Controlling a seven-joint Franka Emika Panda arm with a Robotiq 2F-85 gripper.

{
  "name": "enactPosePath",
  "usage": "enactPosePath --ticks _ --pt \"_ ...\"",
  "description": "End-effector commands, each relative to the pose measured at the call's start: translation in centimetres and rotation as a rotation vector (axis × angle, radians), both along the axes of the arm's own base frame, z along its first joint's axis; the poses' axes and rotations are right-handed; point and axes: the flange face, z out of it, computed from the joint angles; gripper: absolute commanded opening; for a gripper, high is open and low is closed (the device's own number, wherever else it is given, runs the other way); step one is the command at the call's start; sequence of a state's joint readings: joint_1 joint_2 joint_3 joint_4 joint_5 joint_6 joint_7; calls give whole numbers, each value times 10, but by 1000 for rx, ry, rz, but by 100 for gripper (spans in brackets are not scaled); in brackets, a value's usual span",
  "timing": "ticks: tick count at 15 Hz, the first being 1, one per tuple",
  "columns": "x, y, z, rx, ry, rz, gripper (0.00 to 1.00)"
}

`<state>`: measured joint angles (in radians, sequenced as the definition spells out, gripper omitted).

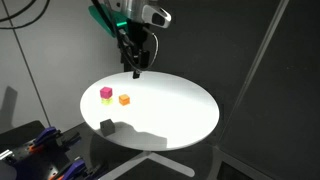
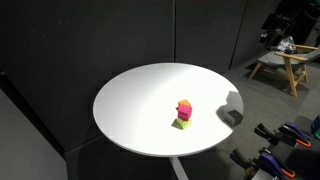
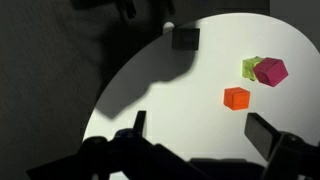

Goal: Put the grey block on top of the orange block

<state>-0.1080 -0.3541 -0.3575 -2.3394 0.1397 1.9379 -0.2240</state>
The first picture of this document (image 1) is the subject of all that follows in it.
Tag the orange block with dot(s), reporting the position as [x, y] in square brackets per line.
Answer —
[124, 100]

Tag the white table base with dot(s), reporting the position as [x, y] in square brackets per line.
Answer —
[166, 164]

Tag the purple spring clamp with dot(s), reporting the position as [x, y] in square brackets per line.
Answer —
[45, 136]
[75, 166]

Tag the pink block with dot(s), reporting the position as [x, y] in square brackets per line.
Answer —
[106, 92]

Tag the yellow-green block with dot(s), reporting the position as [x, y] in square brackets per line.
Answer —
[107, 101]

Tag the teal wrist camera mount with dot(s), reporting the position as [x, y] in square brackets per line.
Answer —
[106, 20]

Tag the grey block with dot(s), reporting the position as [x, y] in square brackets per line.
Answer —
[107, 128]

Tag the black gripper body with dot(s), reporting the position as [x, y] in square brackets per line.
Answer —
[136, 46]

